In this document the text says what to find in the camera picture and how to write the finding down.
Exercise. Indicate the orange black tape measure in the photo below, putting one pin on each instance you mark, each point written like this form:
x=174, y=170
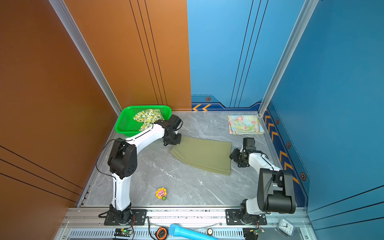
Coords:
x=161, y=233

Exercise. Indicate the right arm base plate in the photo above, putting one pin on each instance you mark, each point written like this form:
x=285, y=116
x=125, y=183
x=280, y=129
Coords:
x=234, y=217

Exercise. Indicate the olive green skirt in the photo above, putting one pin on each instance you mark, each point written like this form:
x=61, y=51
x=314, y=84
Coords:
x=208, y=155

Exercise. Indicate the pastel floral skirt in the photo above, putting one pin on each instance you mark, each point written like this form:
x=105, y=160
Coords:
x=245, y=125

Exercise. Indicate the yellow flower toy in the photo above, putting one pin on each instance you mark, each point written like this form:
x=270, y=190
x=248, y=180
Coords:
x=161, y=194

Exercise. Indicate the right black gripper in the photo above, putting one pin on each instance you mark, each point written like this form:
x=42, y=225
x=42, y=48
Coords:
x=234, y=155

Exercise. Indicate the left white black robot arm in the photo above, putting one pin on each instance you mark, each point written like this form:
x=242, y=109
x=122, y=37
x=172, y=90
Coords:
x=123, y=162

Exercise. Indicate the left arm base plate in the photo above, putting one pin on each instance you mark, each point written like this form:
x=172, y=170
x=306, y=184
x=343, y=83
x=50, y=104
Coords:
x=135, y=217

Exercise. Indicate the yellow green patterned skirt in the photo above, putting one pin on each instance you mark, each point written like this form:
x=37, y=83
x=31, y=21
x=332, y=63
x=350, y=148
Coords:
x=147, y=118

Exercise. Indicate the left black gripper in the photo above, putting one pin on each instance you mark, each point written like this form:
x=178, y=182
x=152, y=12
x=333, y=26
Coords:
x=178, y=142

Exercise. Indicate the green circuit board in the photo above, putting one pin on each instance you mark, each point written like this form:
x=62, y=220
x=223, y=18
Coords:
x=123, y=234
x=257, y=231

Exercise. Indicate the small white alarm clock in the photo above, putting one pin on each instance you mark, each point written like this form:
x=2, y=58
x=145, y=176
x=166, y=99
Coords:
x=286, y=227

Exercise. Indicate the blue cylindrical flashlight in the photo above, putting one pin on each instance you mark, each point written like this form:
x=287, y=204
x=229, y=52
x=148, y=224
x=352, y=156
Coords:
x=178, y=231

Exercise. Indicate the left green circuit board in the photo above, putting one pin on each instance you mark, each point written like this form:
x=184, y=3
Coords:
x=123, y=234

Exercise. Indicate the green plastic basket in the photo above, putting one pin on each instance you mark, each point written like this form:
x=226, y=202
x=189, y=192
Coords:
x=126, y=124

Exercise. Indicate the right green circuit board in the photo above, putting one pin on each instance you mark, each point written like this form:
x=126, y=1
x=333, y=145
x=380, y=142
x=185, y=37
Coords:
x=257, y=231

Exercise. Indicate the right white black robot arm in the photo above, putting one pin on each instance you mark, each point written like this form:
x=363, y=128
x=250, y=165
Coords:
x=275, y=191

